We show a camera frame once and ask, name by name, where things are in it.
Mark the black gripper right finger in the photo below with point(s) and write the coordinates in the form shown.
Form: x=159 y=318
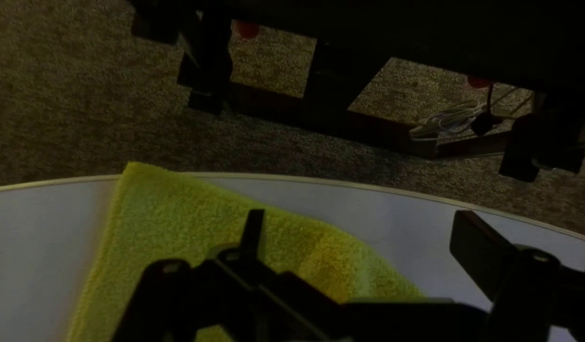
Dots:
x=483 y=254

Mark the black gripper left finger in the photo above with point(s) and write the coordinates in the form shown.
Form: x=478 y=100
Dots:
x=254 y=229

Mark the yellow microfibre cloth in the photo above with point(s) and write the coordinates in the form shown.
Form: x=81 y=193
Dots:
x=180 y=221

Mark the red round knob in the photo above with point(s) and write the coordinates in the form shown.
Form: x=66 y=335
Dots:
x=248 y=29
x=482 y=81

